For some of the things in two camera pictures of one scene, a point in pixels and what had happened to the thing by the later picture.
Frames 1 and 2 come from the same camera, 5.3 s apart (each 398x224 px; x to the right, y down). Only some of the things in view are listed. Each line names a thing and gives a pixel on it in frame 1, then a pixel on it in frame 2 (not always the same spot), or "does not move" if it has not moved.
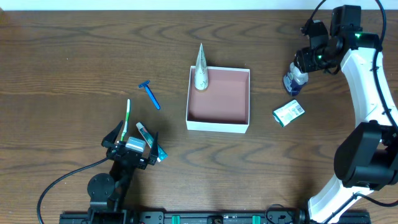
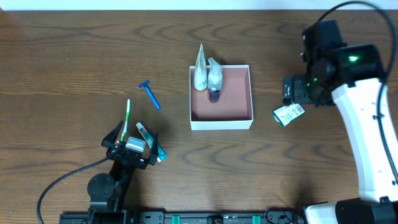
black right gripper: (302, 62) to (288, 90)
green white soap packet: (288, 113) does not move
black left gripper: (125, 152) does not move
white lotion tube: (201, 78) does not move
